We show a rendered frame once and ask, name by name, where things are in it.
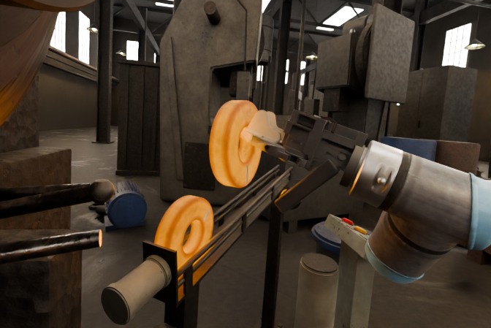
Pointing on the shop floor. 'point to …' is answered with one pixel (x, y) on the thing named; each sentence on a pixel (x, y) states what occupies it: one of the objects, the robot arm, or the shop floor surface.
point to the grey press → (364, 71)
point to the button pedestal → (352, 277)
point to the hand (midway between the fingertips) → (240, 133)
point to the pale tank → (266, 58)
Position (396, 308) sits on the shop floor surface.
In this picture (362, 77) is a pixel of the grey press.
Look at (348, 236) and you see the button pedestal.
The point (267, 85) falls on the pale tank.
